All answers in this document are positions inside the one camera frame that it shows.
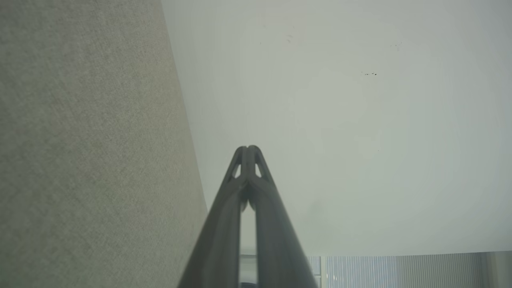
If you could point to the grey fabric sofa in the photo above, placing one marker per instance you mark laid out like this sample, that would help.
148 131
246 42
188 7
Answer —
88 152

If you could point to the white vertical window blinds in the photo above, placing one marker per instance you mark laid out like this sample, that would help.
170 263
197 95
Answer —
400 272

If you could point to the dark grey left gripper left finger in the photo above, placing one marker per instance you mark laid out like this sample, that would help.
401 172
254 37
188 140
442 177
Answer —
218 240

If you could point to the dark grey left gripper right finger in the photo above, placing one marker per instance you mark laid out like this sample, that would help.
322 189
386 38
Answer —
276 240

